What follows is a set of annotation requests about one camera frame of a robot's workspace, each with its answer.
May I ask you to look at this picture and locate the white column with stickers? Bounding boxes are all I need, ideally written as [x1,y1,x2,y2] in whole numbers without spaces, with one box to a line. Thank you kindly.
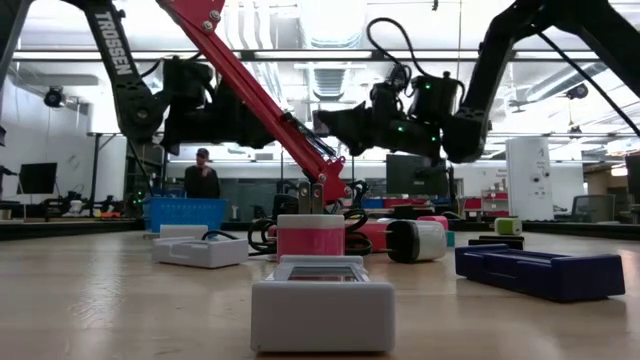
[505,137,555,222]

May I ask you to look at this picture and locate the blue plastic basket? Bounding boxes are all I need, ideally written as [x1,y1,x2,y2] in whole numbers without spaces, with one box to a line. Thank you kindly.
[144,197,229,234]

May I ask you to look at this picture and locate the white case with window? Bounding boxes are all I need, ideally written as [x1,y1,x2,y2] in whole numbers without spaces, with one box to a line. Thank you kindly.
[250,254,396,354]

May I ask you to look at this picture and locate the long ceiling light strip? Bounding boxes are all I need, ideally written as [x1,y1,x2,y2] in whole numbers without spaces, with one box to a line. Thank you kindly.
[12,48,601,63]

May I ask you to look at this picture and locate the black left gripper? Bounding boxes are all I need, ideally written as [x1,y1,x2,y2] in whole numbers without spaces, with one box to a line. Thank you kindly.
[162,79,276,155]

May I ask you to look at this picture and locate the silver ventilation duct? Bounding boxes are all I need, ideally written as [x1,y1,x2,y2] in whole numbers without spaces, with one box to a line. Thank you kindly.
[297,0,369,49]

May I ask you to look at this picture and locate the black computer monitor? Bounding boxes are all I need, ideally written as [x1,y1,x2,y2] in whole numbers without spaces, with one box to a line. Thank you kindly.
[17,162,59,196]
[385,153,449,199]

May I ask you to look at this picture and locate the person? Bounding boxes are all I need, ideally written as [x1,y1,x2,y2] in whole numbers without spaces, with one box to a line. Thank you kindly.
[183,147,222,200]

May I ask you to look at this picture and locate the black power adapter block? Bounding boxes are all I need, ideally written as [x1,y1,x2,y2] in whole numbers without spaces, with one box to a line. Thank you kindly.
[272,193,301,217]

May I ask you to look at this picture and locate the red desk lamp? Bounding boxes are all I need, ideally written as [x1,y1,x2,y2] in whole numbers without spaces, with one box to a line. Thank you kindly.
[154,0,401,254]

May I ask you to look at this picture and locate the black storage rack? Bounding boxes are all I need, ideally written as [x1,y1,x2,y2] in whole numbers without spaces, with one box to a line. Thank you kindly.
[124,142,169,211]

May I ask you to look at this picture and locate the black lamp power cord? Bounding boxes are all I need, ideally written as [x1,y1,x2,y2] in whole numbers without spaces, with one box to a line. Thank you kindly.
[201,207,374,257]

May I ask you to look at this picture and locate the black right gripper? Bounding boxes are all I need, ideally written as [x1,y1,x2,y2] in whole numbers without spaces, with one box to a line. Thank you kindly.
[317,82,445,162]

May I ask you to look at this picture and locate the dark blue case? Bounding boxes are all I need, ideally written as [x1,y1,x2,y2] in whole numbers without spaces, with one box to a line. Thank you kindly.
[454,243,626,303]

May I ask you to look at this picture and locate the background workbench with equipment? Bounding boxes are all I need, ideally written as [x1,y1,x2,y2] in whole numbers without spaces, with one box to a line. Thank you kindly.
[0,197,146,224]

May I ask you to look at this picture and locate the black case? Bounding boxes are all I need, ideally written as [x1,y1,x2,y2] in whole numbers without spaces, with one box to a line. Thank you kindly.
[468,234,526,251]

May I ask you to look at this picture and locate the red storage bin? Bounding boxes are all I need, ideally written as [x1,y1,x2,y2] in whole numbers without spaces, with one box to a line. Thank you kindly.
[383,197,431,209]

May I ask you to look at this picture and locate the red storage shelf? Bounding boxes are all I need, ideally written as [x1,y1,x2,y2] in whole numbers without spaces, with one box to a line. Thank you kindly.
[462,188,510,219]

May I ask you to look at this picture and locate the grey mesh office chair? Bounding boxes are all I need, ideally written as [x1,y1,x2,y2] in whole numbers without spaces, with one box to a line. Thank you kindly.
[571,193,617,224]

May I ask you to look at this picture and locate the green and white charger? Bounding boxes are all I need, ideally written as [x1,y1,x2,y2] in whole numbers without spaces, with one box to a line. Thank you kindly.
[493,216,524,237]

